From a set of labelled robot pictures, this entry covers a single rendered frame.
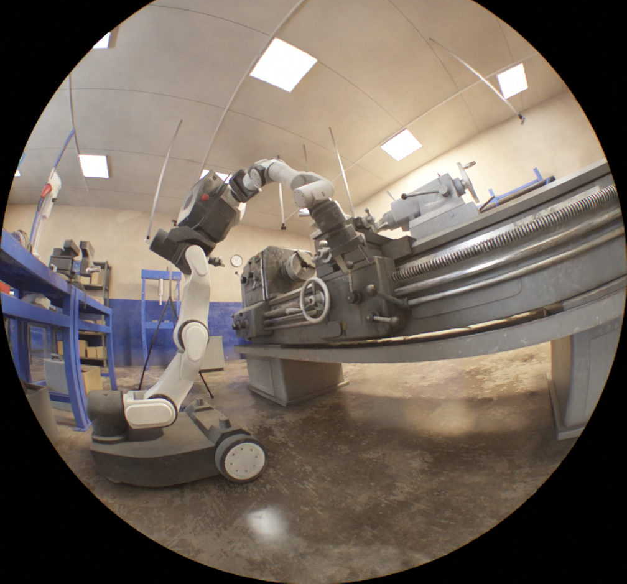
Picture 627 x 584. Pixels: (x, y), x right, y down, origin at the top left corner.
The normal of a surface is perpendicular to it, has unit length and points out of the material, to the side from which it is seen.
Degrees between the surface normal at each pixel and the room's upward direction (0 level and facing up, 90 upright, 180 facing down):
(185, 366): 115
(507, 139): 90
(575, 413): 90
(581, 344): 90
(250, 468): 90
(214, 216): 105
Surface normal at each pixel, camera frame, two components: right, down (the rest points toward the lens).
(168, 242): 0.59, 0.08
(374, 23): 0.13, 0.96
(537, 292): -0.79, -0.06
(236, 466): 0.70, -0.27
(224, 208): 0.79, 0.00
